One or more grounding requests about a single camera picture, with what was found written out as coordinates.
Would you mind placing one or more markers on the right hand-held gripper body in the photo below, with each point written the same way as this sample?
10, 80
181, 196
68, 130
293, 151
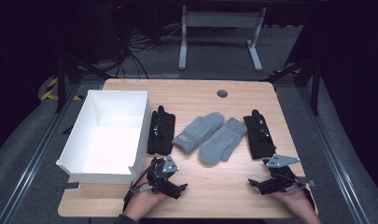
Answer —
283, 180

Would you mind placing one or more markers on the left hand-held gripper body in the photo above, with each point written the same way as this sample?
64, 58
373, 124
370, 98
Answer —
160, 179

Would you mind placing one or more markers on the black glove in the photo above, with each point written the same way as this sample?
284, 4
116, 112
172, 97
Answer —
161, 133
259, 140

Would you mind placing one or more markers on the plain grey mitten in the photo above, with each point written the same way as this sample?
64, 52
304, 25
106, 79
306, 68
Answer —
222, 141

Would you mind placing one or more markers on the grey mitten with label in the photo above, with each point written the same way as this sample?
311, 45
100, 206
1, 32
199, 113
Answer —
197, 132

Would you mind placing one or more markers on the white box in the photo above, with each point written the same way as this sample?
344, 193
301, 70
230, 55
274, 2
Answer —
110, 146

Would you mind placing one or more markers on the person's right hand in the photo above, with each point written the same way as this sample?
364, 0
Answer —
298, 202

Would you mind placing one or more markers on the person's left hand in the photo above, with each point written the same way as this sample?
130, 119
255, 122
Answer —
144, 203

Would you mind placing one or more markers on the grey round table grommet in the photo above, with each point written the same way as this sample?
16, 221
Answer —
222, 93

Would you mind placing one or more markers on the black tripod stand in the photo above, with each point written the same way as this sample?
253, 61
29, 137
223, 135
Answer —
68, 71
308, 74

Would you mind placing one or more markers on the yellow black floor tape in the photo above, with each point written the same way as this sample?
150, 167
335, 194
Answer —
48, 91

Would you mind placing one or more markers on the white metal stand frame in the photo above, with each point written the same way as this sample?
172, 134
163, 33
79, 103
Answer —
221, 20

